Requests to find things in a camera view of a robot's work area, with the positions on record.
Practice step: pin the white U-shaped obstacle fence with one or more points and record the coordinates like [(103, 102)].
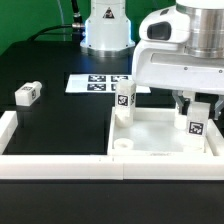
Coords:
[(120, 167)]

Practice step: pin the white square table top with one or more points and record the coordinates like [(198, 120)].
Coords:
[(152, 134)]

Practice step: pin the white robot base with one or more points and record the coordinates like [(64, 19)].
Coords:
[(107, 30)]

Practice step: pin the white marker sheet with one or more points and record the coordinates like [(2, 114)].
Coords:
[(94, 83)]

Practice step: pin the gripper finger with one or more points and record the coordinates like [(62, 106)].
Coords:
[(219, 105), (181, 102)]

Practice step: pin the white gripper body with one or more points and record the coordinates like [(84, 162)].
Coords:
[(166, 66)]

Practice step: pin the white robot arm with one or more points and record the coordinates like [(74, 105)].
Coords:
[(196, 25)]

